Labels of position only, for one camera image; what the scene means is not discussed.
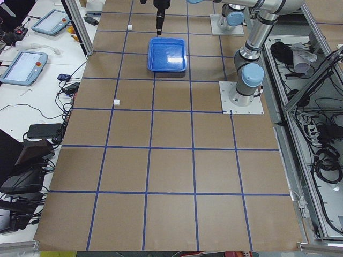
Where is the teach pendant tablet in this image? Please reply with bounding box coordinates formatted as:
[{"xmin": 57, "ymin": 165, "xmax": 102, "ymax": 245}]
[
  {"xmin": 1, "ymin": 51, "xmax": 48, "ymax": 86},
  {"xmin": 31, "ymin": 9, "xmax": 70, "ymax": 36}
]

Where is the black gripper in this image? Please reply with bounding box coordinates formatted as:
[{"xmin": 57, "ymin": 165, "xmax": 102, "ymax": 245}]
[{"xmin": 153, "ymin": 0, "xmax": 171, "ymax": 35}]

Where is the blue plastic tray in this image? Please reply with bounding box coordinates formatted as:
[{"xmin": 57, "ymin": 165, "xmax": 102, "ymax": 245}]
[{"xmin": 147, "ymin": 37, "xmax": 187, "ymax": 72}]

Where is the black power adapter brick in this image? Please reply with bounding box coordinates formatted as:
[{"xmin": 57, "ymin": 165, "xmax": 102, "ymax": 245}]
[{"xmin": 27, "ymin": 123, "xmax": 62, "ymax": 139}]

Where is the near teach pendant tablet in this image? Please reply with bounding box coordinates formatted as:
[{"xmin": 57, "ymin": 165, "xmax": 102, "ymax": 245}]
[{"xmin": 1, "ymin": 51, "xmax": 48, "ymax": 86}]

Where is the far teach pendant tablet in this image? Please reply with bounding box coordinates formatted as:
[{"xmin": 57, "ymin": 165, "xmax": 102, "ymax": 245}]
[{"xmin": 31, "ymin": 9, "xmax": 70, "ymax": 36}]

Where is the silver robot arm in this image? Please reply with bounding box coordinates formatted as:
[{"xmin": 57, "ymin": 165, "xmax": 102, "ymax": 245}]
[
  {"xmin": 217, "ymin": 4, "xmax": 245, "ymax": 31},
  {"xmin": 222, "ymin": 1, "xmax": 304, "ymax": 107}
]

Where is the aluminium frame post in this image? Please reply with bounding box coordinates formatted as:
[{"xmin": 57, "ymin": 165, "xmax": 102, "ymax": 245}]
[{"xmin": 61, "ymin": 0, "xmax": 94, "ymax": 56}]

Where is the small blue black device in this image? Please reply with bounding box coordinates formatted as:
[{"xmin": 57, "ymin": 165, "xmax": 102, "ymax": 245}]
[{"xmin": 57, "ymin": 73, "xmax": 71, "ymax": 82}]

